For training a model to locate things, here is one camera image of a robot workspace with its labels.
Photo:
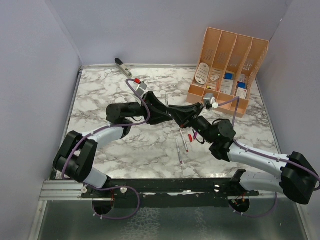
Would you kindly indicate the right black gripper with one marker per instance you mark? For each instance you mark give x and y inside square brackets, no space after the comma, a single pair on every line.
[192,113]

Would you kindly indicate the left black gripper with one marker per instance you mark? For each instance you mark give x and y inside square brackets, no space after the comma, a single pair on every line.
[150,113]

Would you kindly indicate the yellow pen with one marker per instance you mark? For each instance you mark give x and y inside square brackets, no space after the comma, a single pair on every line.
[166,100]

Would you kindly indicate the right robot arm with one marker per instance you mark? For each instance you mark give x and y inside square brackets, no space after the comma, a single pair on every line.
[291,175]

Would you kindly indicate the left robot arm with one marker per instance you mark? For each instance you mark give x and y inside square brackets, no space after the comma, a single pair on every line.
[75,157]

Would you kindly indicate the red pen cap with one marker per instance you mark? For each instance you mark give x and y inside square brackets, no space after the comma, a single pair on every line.
[190,137]

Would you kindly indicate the purple tipped pen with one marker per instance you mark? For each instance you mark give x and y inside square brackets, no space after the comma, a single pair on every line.
[178,151]

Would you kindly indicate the red tipped pen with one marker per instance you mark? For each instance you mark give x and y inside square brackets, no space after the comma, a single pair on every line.
[184,141]

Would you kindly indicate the white oval item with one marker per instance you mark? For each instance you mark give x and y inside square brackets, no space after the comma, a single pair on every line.
[202,73]

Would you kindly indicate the black grey stapler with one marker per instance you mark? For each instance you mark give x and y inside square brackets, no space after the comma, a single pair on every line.
[123,68]

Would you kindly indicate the orange desk organizer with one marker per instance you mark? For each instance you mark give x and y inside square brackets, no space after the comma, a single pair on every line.
[234,61]

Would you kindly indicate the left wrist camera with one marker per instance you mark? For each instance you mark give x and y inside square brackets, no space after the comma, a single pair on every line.
[141,89]

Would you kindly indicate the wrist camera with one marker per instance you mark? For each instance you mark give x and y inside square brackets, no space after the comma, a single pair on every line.
[141,89]
[209,101]

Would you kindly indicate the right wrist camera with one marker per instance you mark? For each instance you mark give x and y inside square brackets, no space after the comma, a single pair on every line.
[209,101]

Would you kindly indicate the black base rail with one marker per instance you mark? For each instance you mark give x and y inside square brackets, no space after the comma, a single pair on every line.
[168,193]

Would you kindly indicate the aluminium frame rail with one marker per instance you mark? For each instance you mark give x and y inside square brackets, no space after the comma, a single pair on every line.
[69,190]

